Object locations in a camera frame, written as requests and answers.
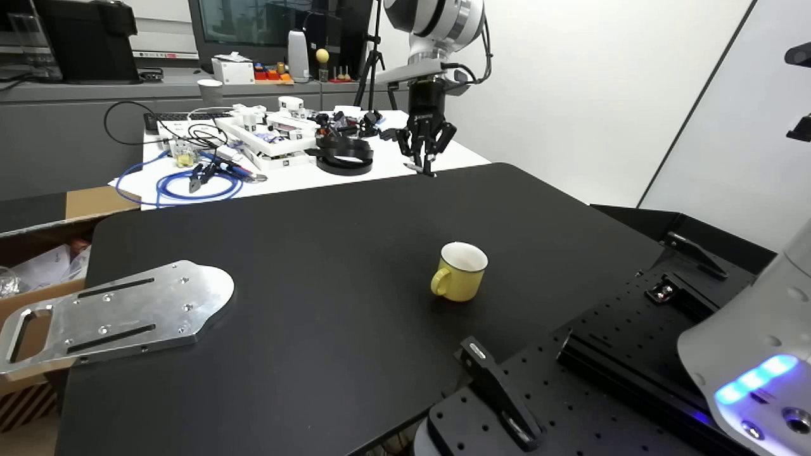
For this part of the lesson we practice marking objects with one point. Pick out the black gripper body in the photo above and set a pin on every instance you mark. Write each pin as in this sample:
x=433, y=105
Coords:
x=426, y=102

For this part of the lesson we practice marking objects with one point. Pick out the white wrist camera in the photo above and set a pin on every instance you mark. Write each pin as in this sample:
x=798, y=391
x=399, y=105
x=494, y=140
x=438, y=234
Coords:
x=408, y=72

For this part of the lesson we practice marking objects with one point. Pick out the slotted grey metal plate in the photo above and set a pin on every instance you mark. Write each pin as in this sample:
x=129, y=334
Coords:
x=118, y=316

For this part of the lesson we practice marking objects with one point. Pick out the black perforated breadboard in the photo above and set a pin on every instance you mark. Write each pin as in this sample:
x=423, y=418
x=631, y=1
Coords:
x=590, y=420

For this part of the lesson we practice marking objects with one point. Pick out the long black toggle clamp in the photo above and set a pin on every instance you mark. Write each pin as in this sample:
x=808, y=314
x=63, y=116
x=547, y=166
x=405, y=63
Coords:
x=503, y=394
x=687, y=266

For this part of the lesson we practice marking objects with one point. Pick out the yellow mug cup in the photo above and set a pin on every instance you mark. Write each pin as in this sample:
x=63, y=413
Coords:
x=459, y=274

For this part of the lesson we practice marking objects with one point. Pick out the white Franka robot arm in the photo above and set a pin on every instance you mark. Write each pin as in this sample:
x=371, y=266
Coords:
x=433, y=20

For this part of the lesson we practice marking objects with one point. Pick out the black pliers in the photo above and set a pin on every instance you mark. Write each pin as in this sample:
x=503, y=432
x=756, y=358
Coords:
x=207, y=174

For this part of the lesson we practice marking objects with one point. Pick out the small white box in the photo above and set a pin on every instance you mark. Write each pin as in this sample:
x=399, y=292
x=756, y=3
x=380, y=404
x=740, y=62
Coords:
x=232, y=65

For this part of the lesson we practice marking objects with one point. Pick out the small yellow ball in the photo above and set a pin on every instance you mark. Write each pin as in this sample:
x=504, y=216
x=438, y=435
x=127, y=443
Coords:
x=322, y=55

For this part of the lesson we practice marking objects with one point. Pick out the brown cardboard box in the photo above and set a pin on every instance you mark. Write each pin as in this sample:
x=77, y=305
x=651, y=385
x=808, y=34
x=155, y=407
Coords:
x=33, y=253

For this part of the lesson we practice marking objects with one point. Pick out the black camera tripod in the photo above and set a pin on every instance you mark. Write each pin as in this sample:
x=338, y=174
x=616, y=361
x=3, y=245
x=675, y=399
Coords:
x=371, y=52

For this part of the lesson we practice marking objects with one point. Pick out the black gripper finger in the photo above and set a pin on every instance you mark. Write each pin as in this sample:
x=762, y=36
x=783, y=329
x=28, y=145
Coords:
x=443, y=141
x=408, y=141

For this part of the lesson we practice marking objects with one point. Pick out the black mounting rail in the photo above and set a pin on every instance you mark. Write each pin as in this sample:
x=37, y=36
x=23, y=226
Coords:
x=623, y=371

